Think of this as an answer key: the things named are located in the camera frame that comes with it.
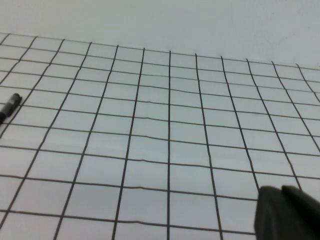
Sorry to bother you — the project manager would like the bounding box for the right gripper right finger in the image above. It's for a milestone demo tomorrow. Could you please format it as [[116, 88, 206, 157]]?
[[281, 184, 320, 240]]

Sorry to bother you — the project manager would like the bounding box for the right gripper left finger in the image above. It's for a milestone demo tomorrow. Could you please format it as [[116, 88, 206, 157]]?
[[254, 185, 304, 240]]

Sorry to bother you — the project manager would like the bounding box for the translucent pen cap black clip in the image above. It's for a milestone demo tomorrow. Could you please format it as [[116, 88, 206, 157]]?
[[3, 92, 23, 116]]

